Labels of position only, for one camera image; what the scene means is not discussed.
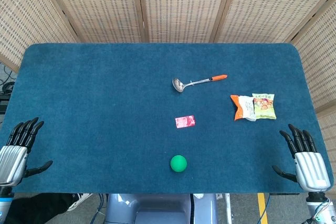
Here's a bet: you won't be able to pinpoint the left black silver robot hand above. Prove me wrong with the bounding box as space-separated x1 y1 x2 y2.
0 117 54 188

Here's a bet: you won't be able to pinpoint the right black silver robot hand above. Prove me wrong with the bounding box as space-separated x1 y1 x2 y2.
271 123 331 193

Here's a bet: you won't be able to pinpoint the black floor device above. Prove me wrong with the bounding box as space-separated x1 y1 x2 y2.
0 94 11 114

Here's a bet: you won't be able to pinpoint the black trouser leg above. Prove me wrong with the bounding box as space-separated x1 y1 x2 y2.
5 193 76 224

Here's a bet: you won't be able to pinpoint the green snack bag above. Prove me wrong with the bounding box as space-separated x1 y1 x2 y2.
251 93 277 120

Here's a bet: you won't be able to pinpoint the white black sneaker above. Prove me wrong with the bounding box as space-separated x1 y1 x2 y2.
67 193 92 211

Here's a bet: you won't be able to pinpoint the orange white snack bag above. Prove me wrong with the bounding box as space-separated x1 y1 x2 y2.
230 94 257 122

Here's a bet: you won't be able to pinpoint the blue carpet table mat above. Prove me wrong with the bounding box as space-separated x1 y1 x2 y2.
0 42 334 195

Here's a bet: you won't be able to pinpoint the green ball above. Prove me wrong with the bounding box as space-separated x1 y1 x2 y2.
170 154 188 173

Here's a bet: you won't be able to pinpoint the grey-blue robot torso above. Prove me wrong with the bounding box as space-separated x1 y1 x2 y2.
104 193 218 224

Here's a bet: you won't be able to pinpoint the woven bamboo folding screen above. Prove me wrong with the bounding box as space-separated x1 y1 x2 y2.
0 0 336 162

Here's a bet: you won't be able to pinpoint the black floor cables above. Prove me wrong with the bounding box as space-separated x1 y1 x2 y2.
0 62 16 96

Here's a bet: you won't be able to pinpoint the blue floor cable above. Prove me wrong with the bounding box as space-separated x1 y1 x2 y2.
97 194 106 216

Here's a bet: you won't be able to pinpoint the steel ladle with orange handle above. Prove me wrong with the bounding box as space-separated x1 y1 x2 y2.
172 74 228 93

